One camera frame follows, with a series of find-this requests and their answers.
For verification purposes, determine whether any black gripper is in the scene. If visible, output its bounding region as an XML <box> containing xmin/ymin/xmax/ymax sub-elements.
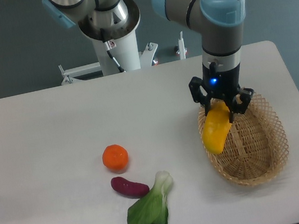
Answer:
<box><xmin>188</xmin><ymin>64</ymin><xmax>255</xmax><ymax>122</ymax></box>

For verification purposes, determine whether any yellow mango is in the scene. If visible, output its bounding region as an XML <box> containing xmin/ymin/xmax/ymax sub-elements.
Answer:
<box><xmin>201</xmin><ymin>101</ymin><xmax>232</xmax><ymax>155</ymax></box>

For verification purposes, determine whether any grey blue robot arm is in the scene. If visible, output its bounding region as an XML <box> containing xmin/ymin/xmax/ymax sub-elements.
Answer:
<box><xmin>42</xmin><ymin>0</ymin><xmax>254</xmax><ymax>118</ymax></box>

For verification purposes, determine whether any woven wicker basket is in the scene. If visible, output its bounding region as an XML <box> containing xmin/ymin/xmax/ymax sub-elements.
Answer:
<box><xmin>206</xmin><ymin>93</ymin><xmax>289</xmax><ymax>186</ymax></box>

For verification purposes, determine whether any orange tangerine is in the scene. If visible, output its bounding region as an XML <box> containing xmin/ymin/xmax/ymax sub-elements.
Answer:
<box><xmin>102</xmin><ymin>144</ymin><xmax>129</xmax><ymax>171</ymax></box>

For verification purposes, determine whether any purple sweet potato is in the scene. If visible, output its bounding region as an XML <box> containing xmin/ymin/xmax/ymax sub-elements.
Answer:
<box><xmin>111</xmin><ymin>176</ymin><xmax>150</xmax><ymax>199</ymax></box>

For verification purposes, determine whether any green bok choy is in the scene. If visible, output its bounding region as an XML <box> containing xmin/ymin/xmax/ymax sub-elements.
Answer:
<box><xmin>127</xmin><ymin>171</ymin><xmax>174</xmax><ymax>224</ymax></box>

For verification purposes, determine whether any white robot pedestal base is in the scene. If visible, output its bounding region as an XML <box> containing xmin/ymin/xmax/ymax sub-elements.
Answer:
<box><xmin>54</xmin><ymin>22</ymin><xmax>191</xmax><ymax>86</ymax></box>

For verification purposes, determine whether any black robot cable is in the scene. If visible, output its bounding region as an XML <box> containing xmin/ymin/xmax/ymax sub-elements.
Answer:
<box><xmin>99</xmin><ymin>25</ymin><xmax>126</xmax><ymax>75</ymax></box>

